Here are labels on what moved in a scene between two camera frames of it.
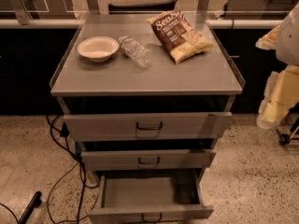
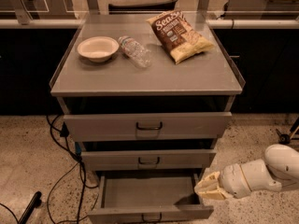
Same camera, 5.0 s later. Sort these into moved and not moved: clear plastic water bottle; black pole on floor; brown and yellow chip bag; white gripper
Moved: white gripper
Not moved: black pole on floor; brown and yellow chip bag; clear plastic water bottle
